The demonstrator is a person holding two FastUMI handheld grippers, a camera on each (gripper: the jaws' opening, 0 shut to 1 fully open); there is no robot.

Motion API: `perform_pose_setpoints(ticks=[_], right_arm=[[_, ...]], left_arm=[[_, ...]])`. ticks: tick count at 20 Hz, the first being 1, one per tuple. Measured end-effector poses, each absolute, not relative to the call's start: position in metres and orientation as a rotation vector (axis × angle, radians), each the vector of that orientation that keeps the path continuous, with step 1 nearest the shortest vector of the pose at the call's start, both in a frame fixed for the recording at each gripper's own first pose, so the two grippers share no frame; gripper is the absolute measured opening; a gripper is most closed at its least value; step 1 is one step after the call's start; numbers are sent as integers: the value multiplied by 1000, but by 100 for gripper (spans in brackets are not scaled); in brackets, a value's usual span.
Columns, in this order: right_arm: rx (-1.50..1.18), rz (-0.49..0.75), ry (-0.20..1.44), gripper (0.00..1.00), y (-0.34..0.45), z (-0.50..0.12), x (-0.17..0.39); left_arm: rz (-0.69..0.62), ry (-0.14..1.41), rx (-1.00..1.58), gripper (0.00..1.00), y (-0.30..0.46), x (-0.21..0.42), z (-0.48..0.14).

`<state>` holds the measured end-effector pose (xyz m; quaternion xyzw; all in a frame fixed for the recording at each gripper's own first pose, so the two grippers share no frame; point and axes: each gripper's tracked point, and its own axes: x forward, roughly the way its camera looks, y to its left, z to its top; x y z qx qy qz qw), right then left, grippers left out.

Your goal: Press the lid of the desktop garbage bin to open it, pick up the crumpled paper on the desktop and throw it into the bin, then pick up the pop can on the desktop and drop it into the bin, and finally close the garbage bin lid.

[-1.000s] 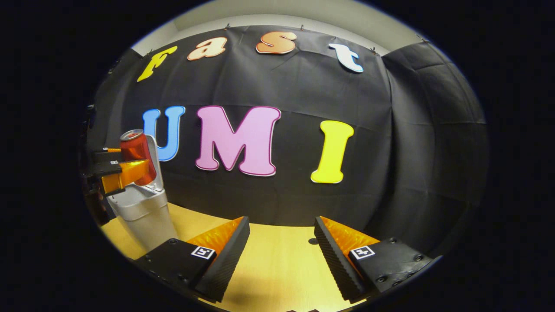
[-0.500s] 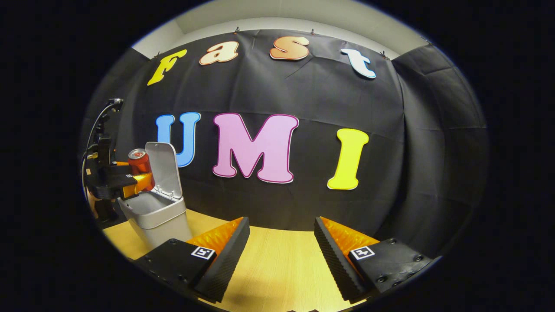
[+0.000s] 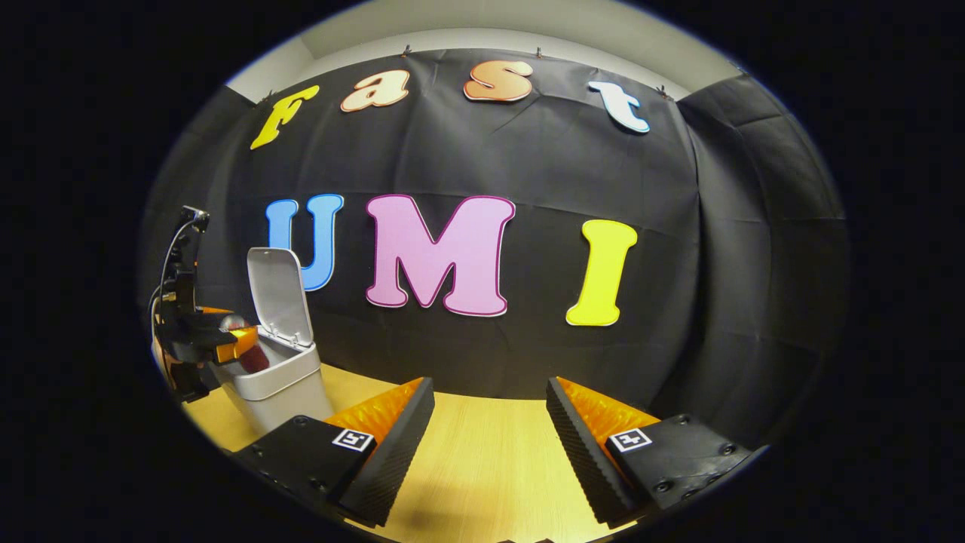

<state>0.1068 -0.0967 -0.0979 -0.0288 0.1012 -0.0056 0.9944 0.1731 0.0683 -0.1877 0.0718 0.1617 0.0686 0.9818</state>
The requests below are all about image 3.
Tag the red pop can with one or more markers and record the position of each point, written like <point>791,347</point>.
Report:
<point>252,358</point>

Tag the white desktop garbage bin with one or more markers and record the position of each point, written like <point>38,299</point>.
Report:
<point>283,377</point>

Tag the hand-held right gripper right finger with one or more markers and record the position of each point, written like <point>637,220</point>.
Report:
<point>584,460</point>

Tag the black backdrop cloth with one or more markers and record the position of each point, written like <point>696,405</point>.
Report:
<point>716,264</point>

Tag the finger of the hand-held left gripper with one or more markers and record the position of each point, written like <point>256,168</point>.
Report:
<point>219,314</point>
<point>235,347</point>

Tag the wooden desktop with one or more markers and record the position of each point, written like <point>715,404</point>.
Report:
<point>482,460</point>

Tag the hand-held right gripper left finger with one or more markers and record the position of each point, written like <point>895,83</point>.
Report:
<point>392,464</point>

